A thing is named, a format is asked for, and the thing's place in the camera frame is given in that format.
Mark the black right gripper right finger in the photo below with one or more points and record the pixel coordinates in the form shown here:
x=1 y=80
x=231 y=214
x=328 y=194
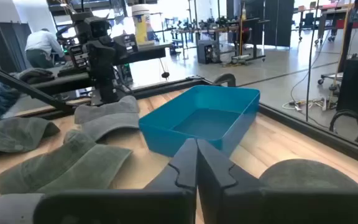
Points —
x=244 y=202

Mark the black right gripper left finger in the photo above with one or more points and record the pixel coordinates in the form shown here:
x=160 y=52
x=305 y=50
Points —
x=166 y=205

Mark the grey garment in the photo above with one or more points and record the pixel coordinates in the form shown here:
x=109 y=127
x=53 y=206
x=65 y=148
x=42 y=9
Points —
x=306 y=174

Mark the grey cap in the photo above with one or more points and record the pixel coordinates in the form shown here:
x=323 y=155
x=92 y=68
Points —
x=110 y=119

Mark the grey cloth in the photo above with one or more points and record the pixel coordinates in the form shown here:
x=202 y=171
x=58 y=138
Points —
x=73 y=168

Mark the green cap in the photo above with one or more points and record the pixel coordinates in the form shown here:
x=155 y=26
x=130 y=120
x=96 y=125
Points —
x=14 y=133

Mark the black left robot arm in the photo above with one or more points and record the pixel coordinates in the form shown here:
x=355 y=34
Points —
x=101 y=65

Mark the white yellow wipes canister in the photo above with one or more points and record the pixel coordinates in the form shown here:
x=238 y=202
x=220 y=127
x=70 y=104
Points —
x=141 y=26

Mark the person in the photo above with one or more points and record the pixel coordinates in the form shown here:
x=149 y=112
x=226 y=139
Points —
x=42 y=43

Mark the blue plastic bin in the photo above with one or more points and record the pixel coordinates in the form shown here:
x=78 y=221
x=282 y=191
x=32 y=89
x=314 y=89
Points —
x=179 y=130

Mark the dark folded cloth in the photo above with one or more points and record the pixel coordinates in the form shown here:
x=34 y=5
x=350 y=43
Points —
x=36 y=75

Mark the small black computer case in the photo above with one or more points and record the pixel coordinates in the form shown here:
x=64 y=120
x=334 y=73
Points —
x=207 y=52

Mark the blue knitted cloth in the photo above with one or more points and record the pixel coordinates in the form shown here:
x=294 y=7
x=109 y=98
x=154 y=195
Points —
x=2 y=98

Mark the background workbench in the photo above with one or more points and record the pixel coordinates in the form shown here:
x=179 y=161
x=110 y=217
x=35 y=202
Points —
x=216 y=29

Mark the office chair base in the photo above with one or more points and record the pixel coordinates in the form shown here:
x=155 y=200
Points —
x=329 y=77

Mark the yellow pole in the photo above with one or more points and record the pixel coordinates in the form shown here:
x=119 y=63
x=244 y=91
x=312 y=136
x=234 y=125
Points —
x=340 y=46

